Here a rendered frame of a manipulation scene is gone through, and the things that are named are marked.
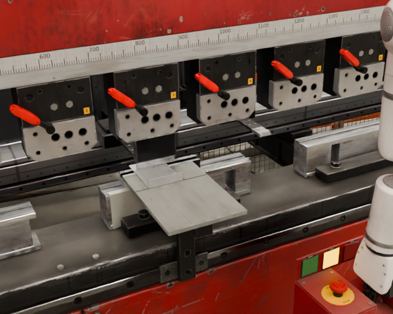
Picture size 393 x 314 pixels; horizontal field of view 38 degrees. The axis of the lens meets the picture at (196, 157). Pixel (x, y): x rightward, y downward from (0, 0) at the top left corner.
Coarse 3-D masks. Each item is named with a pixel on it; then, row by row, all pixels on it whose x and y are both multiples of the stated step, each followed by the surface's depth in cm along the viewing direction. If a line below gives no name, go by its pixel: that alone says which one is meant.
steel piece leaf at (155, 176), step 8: (144, 168) 138; (152, 168) 138; (160, 168) 138; (168, 168) 138; (144, 176) 134; (152, 176) 134; (160, 176) 134; (168, 176) 130; (176, 176) 131; (152, 184) 129; (160, 184) 130
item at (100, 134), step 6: (102, 120) 158; (108, 120) 157; (96, 126) 157; (102, 126) 154; (108, 126) 153; (96, 132) 156; (102, 132) 153; (108, 132) 152; (102, 138) 152; (108, 138) 152; (114, 138) 152; (102, 144) 153; (108, 144) 152; (114, 144) 153; (120, 144) 154; (126, 144) 150; (132, 144) 150; (132, 150) 147
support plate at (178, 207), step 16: (128, 176) 135; (192, 176) 134; (208, 176) 134; (144, 192) 128; (160, 192) 128; (176, 192) 128; (192, 192) 128; (208, 192) 127; (224, 192) 127; (160, 208) 122; (176, 208) 121; (192, 208) 121; (208, 208) 121; (224, 208) 121; (240, 208) 121; (160, 224) 117; (176, 224) 116; (192, 224) 116; (208, 224) 117
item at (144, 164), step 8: (160, 136) 136; (168, 136) 137; (136, 144) 134; (144, 144) 134; (152, 144) 135; (160, 144) 136; (168, 144) 137; (136, 152) 135; (144, 152) 135; (152, 152) 136; (160, 152) 137; (168, 152) 138; (136, 160) 136; (144, 160) 136; (152, 160) 138; (160, 160) 139; (168, 160) 140; (136, 168) 137
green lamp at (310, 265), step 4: (316, 256) 133; (304, 260) 132; (308, 260) 133; (312, 260) 133; (316, 260) 134; (304, 264) 132; (308, 264) 133; (312, 264) 134; (316, 264) 134; (304, 268) 133; (308, 268) 134; (312, 268) 134; (316, 268) 135; (304, 272) 134; (308, 272) 134; (312, 272) 135
